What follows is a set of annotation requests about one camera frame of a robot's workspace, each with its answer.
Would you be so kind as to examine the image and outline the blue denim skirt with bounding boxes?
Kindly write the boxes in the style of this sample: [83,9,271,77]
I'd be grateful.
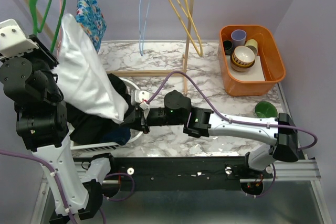
[100,127,131,145]

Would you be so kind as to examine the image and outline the white cloth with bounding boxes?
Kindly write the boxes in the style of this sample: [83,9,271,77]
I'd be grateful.
[53,14,129,124]

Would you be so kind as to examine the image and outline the black pleated skirt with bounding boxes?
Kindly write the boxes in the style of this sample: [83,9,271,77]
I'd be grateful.
[65,73,137,145]

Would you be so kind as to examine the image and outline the floral blue garment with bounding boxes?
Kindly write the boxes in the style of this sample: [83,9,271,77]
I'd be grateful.
[75,0,107,52]

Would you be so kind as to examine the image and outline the green hanger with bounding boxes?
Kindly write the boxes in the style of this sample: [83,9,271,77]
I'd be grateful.
[29,0,66,52]

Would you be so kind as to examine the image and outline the light blue wire hanger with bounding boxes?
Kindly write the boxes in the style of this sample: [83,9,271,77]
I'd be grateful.
[138,0,151,56]

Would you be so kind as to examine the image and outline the yellow hanger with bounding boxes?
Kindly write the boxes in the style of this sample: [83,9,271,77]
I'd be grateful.
[161,0,203,57]

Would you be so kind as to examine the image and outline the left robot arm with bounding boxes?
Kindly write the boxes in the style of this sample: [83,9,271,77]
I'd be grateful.
[1,35,117,223]

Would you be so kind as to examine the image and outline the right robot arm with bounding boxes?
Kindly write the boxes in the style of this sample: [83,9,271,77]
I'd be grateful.
[122,90,299,178]

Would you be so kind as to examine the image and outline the white laundry basket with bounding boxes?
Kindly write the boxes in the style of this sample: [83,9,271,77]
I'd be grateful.
[69,77,145,154]

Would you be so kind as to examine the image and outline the wooden clothes rack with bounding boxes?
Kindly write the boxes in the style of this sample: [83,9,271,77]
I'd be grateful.
[4,0,198,97]

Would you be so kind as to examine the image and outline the black cup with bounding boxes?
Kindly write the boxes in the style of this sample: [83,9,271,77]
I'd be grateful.
[223,40,234,55]

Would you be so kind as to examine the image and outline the patterned white bowl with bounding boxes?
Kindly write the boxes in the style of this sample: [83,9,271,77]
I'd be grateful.
[230,46,255,72]

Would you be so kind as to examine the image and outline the green interior mug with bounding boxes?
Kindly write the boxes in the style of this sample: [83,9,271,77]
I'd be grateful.
[254,101,278,118]

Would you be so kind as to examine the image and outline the purple cup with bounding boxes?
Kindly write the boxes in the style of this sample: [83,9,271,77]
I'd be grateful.
[231,29,247,48]

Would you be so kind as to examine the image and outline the cream cup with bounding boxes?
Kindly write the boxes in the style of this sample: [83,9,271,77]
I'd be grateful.
[245,39,259,56]

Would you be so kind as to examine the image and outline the orange plastic bin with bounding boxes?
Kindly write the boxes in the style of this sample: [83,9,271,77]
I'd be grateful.
[218,25,286,97]

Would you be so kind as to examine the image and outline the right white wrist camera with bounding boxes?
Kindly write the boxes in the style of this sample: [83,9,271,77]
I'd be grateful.
[131,89,150,110]

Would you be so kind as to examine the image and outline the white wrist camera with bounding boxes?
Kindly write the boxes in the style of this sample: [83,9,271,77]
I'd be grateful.
[131,89,150,110]
[0,19,39,58]

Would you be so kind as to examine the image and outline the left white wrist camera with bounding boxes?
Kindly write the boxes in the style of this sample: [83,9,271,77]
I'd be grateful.
[0,19,39,58]

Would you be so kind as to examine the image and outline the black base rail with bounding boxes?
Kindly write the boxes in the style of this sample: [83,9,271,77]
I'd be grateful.
[111,156,271,191]

